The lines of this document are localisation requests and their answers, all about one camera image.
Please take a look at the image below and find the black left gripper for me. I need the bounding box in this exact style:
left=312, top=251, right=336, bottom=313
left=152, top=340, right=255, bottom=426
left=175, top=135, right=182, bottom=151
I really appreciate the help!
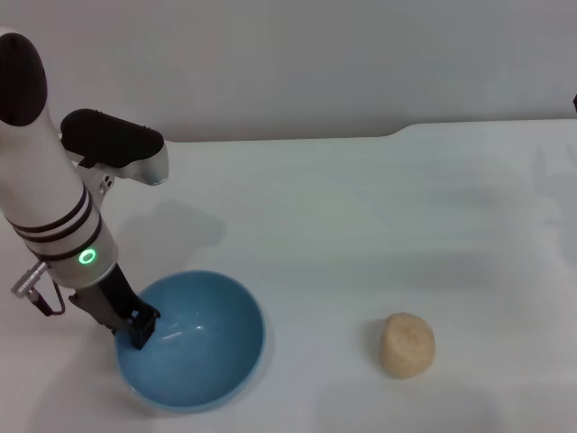
left=69, top=263, right=161, bottom=352

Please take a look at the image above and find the blue bowl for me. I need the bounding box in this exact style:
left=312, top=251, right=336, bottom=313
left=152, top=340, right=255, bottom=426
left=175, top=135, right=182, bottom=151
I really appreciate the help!
left=114, top=269, right=268, bottom=404

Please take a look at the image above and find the beige egg yolk pastry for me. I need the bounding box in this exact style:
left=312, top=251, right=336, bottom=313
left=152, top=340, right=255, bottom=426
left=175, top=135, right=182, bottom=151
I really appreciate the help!
left=379, top=311, right=437, bottom=381

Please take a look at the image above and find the left arm cable with plug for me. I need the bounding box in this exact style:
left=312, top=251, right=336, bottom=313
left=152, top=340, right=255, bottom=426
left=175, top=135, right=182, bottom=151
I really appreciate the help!
left=10, top=260, right=67, bottom=317

